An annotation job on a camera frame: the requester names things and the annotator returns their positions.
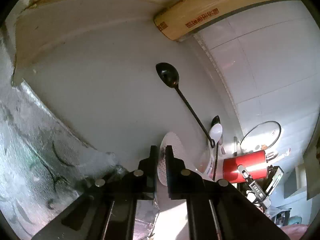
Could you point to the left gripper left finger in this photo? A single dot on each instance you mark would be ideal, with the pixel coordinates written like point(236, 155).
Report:
point(106, 211)

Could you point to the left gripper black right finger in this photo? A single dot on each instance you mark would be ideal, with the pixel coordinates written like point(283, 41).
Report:
point(216, 210)

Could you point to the red utensil holder cup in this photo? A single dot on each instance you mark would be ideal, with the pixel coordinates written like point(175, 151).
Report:
point(255, 163)

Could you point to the white rice paddle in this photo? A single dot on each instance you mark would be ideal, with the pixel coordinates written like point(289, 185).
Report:
point(171, 139)

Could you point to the black ladle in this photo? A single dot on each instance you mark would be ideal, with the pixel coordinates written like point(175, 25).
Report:
point(170, 77)

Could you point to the glass pot lid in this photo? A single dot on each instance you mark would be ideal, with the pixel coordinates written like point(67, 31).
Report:
point(261, 137)

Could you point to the yellow cling wrap roll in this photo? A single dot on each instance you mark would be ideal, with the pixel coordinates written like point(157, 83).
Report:
point(185, 16)

